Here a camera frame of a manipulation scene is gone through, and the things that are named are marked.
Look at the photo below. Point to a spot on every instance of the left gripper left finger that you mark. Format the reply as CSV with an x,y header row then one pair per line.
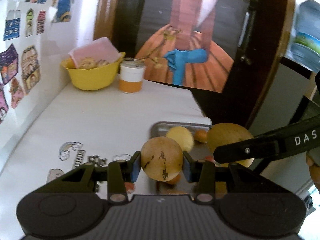
x,y
119,173

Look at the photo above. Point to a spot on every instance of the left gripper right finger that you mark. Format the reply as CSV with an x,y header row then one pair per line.
x,y
200,172

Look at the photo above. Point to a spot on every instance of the small red-orange kumquat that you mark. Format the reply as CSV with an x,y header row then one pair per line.
x,y
209,158

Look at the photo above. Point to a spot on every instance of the small orange kumquat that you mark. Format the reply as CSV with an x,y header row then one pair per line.
x,y
174,181

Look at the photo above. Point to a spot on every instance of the brown-green pear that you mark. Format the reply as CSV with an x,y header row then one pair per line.
x,y
226,133

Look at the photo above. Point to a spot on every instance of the yellow lemon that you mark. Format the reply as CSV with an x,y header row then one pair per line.
x,y
182,136

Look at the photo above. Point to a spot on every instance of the fruits in yellow bowl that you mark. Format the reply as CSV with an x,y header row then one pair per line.
x,y
87,63

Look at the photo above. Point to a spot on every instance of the person's right hand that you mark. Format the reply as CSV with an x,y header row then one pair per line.
x,y
314,170

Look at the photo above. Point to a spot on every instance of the silver metal tray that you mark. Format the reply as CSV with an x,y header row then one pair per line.
x,y
221,172

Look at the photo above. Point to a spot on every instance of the white printed table mat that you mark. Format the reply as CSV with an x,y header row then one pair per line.
x,y
106,122

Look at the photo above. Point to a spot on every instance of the water cooler bottle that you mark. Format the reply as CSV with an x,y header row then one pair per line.
x,y
305,46

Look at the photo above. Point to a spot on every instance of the yellow plastic bowl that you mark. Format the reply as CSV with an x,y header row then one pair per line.
x,y
92,79

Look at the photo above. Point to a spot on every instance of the orange white cup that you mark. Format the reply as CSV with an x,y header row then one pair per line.
x,y
131,75

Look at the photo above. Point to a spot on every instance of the pink paper in bowl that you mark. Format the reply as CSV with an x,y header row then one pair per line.
x,y
100,49

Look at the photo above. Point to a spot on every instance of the girl poster painting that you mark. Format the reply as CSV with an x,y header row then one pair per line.
x,y
191,43

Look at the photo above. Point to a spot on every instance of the colourful houses drawing paper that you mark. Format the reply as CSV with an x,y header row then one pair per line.
x,y
23,27

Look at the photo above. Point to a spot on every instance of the wooden door frame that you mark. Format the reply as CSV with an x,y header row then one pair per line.
x,y
105,17

